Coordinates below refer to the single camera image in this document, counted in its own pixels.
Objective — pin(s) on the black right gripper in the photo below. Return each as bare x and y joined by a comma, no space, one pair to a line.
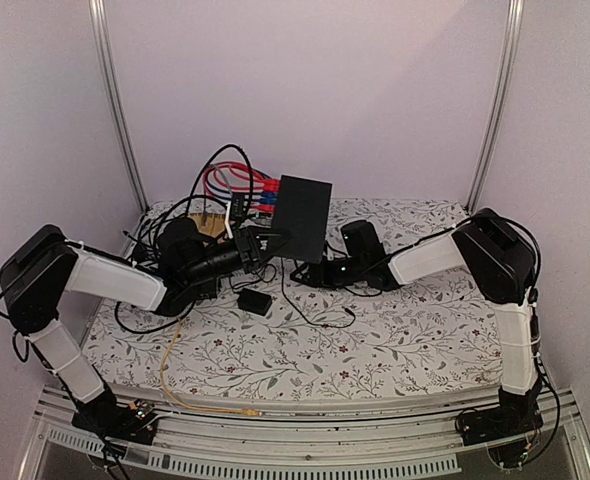
316,274

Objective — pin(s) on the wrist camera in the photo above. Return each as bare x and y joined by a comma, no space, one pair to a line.
236,215
361,240

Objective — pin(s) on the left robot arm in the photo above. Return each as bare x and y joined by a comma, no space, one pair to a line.
36,280

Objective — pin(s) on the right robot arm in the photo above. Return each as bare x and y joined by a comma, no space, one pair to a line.
504,261

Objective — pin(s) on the left aluminium frame post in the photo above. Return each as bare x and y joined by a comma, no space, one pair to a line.
107,69

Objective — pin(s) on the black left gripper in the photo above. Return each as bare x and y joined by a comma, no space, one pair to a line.
247,250

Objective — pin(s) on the floral patterned table cloth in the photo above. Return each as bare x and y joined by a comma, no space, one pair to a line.
433,336

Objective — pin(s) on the right aluminium frame post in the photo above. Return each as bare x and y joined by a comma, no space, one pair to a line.
507,62

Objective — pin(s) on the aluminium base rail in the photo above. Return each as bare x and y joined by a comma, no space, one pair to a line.
395,438

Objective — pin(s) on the black power adapter brick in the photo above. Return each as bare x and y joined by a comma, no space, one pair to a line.
254,302

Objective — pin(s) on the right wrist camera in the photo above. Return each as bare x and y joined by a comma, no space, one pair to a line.
361,240

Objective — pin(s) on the black network switch box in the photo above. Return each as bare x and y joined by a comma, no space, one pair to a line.
302,208

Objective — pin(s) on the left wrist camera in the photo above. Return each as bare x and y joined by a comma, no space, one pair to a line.
236,215

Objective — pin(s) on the yellow woven mat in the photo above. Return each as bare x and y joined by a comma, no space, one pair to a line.
210,226

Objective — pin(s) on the aluminium frame post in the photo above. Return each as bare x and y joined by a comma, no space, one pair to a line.
507,62
107,69

